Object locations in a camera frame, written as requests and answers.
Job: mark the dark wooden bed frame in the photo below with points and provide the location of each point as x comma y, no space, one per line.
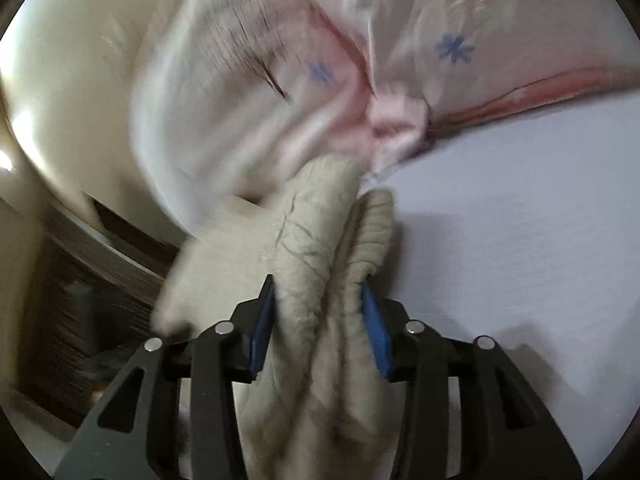
90,300

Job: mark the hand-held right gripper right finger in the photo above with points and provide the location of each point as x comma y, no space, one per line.
376,330

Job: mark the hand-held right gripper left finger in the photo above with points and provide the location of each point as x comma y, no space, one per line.
261,330

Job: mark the beige knit garment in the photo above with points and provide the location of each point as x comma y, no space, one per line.
310,280

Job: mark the pink floral quilt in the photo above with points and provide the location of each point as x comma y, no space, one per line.
300,60

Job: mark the white bed sheet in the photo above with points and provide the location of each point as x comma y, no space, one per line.
505,240

